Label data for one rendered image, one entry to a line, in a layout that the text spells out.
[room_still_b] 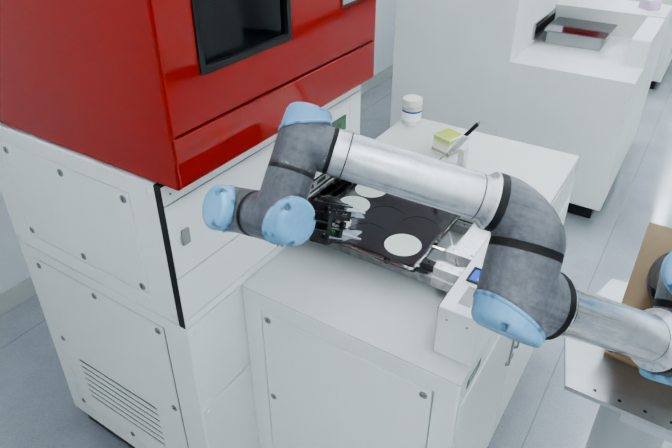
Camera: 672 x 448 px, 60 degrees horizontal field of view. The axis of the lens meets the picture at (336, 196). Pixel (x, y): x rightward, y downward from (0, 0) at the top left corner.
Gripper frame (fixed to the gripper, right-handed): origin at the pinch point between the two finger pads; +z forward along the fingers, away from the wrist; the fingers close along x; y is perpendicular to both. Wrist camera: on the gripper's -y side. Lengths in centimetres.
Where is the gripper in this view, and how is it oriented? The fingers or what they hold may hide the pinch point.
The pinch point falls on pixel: (355, 223)
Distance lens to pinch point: 119.5
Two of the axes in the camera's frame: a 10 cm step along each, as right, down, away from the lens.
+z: 7.2, 1.2, 6.9
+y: 6.8, 1.2, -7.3
